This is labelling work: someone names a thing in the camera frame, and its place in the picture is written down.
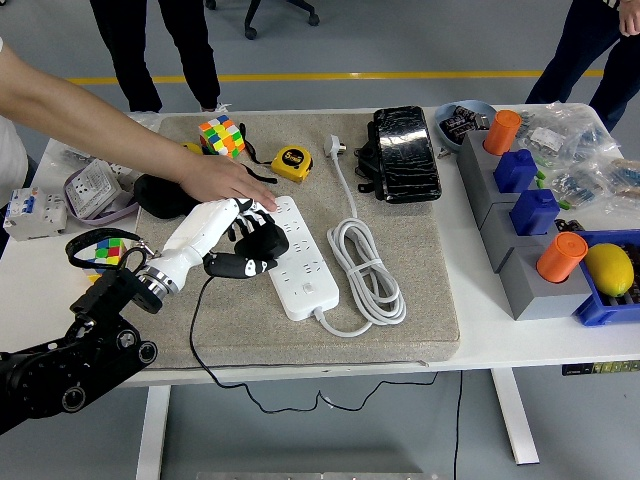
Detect white socket panel purple rim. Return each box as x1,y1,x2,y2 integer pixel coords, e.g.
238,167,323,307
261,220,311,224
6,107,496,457
62,159,140,229

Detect white power strip cable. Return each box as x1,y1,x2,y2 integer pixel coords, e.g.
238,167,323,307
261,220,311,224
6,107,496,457
312,132,407,339

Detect blue plastic bin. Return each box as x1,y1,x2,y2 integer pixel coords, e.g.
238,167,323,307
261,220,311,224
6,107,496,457
572,228,640,329

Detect white circuit breaker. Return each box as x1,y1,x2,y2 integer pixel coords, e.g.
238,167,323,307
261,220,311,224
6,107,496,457
2,185,69,242

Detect black table control panel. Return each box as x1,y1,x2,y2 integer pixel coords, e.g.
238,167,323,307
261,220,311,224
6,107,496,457
560,359,640,377

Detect black hanging cable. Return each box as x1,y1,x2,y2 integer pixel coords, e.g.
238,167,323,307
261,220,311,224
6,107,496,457
452,370,464,480

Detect yellow lemon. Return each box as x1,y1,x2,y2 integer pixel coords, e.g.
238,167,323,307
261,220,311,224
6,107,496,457
584,243,635,297

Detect white power strip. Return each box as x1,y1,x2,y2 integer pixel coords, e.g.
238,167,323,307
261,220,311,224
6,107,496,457
247,195,342,322

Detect white table leg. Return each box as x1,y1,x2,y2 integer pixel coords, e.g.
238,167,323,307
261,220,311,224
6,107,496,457
135,384,172,480
489,368,541,466

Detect black plug adapter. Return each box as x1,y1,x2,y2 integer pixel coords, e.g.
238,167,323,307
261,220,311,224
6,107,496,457
233,219,291,261

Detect clear bag blue components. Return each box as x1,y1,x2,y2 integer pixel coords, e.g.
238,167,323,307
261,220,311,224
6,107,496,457
542,162,616,209

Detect black plastic bracket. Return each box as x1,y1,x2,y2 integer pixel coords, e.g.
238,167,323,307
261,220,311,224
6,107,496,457
352,119,386,196

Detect blue plastic block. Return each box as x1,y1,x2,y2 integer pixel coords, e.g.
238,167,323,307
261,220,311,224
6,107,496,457
493,148,540,195
509,188,560,237

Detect orange cylinder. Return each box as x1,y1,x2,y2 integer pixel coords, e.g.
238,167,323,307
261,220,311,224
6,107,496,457
536,231,590,284
482,109,523,157

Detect clear bag white label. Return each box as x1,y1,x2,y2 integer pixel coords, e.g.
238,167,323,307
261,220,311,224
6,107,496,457
514,102,624,164

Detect large yellow tape measure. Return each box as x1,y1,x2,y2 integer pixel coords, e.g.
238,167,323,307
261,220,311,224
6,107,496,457
270,144,314,185

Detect grey-brown mat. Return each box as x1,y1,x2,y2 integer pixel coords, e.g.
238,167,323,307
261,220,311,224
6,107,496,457
107,112,462,371

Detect black fabric pouch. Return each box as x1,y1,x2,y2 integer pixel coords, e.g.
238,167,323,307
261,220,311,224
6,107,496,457
132,172,201,221

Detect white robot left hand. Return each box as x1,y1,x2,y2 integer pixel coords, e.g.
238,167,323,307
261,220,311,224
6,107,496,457
148,197,280,295

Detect clear bag of metal parts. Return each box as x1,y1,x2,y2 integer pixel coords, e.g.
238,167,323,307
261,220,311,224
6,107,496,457
59,110,162,166

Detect small colourful puzzle cube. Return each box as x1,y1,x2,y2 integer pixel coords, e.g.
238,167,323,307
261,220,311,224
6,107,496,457
82,237,127,284

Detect glossy black flat device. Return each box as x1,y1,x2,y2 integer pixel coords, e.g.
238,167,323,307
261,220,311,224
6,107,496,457
372,105,444,205

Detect black wrist strap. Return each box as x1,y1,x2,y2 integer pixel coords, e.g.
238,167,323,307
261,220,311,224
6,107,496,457
241,167,279,186
238,122,275,166

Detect black office chair base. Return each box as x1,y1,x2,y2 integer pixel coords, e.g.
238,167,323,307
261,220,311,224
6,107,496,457
204,0,321,41

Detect light blue bowl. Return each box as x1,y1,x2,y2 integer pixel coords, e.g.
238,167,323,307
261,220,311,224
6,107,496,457
433,99,497,154

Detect thin black plug cord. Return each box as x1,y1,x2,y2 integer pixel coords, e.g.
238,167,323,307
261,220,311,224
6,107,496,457
188,274,444,416

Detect person's hand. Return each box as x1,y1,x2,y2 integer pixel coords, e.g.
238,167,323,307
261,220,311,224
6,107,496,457
618,1,640,37
177,158,279,214

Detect grey holder block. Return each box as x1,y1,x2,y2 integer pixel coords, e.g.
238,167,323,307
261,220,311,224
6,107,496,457
499,243,600,322
487,199,561,275
457,130,506,201
472,169,531,231

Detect clear bag brown components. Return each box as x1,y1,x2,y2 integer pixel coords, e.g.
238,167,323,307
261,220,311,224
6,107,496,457
597,157,640,201

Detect large colourful puzzle cube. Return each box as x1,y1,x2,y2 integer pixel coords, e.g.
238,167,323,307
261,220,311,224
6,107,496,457
197,114,246,164

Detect plain white socket panel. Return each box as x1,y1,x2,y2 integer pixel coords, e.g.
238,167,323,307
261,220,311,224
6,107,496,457
107,160,144,191

